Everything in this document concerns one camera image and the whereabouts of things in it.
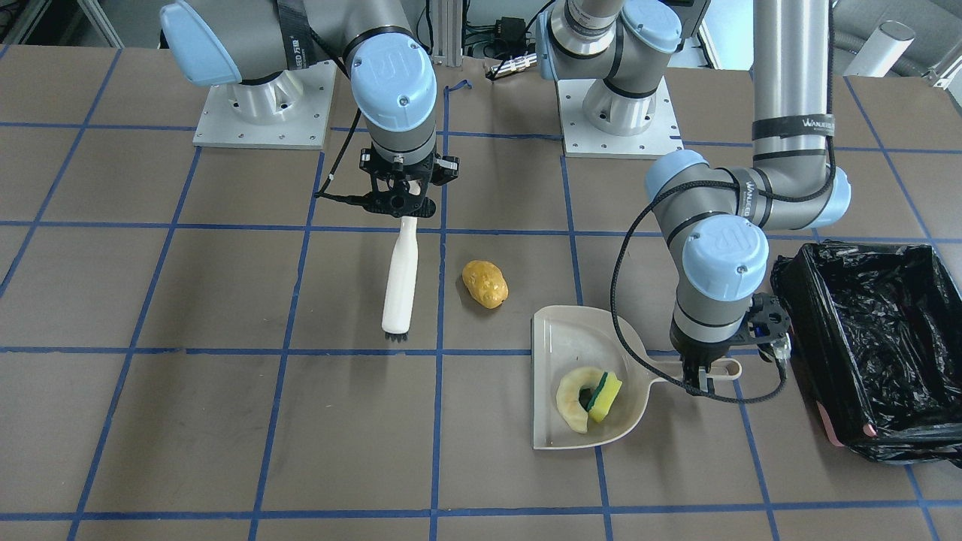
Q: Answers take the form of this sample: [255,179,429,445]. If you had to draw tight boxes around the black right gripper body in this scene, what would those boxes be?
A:
[358,150,460,219]

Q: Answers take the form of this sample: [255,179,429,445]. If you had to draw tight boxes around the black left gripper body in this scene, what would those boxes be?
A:
[680,292,791,396]

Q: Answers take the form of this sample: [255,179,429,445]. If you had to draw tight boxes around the yellow toy potato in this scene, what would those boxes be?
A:
[461,260,509,310]

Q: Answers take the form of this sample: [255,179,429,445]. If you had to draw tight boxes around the yellow green sponge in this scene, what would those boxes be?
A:
[587,372,623,422]

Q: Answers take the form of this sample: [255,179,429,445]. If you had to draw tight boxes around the beige plastic dustpan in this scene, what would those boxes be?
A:
[531,304,743,451]

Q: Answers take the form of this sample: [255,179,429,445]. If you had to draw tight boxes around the pale yellow ring peel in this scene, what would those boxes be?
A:
[555,366,605,434]

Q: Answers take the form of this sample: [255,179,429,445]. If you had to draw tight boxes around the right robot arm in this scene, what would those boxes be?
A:
[159,1,459,218]

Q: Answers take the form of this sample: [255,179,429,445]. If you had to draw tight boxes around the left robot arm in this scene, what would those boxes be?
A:
[533,1,851,398]

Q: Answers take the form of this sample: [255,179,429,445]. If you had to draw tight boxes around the black lined trash bin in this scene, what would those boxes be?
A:
[770,240,961,466]

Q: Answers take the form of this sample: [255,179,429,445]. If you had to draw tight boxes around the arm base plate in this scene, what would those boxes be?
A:
[556,78,684,160]
[192,61,339,150]

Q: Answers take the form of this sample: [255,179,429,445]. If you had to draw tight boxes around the black braided cable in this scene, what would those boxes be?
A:
[610,180,836,404]

